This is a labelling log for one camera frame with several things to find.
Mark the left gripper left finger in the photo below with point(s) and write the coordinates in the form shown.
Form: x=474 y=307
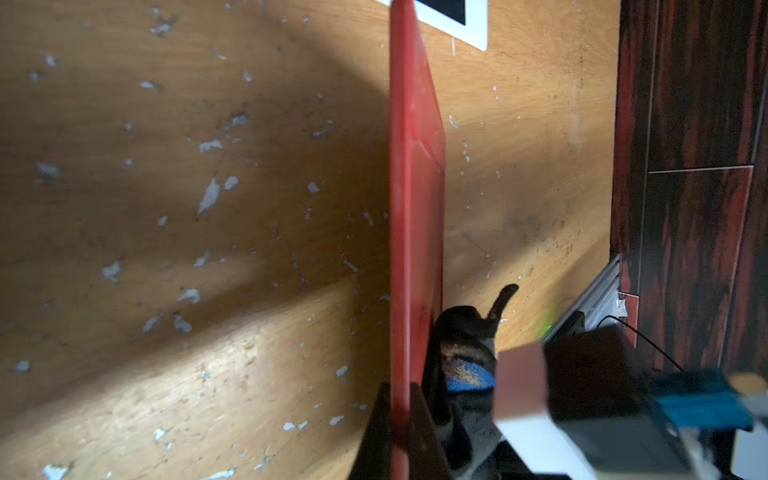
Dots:
x=373 y=459

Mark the aluminium front rail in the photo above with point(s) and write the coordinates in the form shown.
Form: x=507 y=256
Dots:
x=600 y=300

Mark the red drawing tablet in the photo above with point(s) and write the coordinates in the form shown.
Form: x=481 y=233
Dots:
x=417 y=162

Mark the white drawing tablet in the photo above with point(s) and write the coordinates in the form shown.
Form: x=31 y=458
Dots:
x=464 y=20

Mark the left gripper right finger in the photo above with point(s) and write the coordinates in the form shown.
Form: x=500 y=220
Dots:
x=426 y=457

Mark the grey microfibre cloth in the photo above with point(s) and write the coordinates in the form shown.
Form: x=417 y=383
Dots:
x=458 y=383

